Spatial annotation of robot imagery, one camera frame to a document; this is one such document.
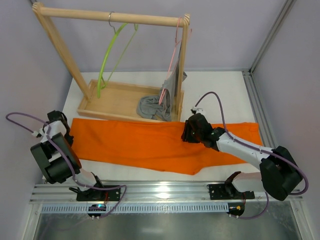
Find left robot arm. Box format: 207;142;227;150
30;110;104;202

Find aluminium corner frame post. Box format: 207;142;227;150
242;0;296;147

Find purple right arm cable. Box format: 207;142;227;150
194;91;310;220

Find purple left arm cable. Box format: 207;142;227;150
5;112;128;218

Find pink wire hanger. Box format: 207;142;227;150
158;13;193;106

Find grey shirt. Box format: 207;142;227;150
136;49;181;122

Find orange trousers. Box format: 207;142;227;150
69;117;263;176

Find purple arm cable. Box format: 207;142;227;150
194;91;310;220
5;112;128;218

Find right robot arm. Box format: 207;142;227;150
181;113;303;201

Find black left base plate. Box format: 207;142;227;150
69;185;121;202

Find green plastic hanger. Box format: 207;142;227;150
96;22;139;99

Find aluminium front rail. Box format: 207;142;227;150
29;180;303;215

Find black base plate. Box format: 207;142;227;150
69;185;121;202
207;183;255;200

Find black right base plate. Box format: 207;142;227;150
207;183;255;200

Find wooden clothes rack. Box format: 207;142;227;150
32;2;190;121

